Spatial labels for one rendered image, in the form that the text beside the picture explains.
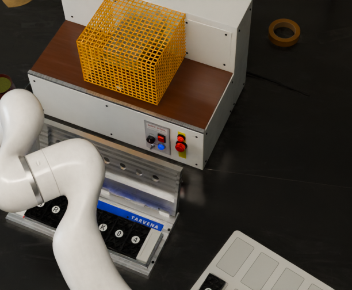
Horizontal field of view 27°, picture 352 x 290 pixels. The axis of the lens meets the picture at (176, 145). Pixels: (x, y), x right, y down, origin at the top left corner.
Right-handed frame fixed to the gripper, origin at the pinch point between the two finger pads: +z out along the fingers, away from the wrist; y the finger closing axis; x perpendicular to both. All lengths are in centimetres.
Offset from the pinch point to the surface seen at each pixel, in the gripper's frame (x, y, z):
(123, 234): 0.5, 29.0, 1.3
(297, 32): 88, 49, -16
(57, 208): 0.5, 8.6, 1.3
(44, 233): -6.9, 8.6, 3.9
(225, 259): 6, 57, 2
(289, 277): 7, 74, 2
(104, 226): 0.6, 23.1, 1.3
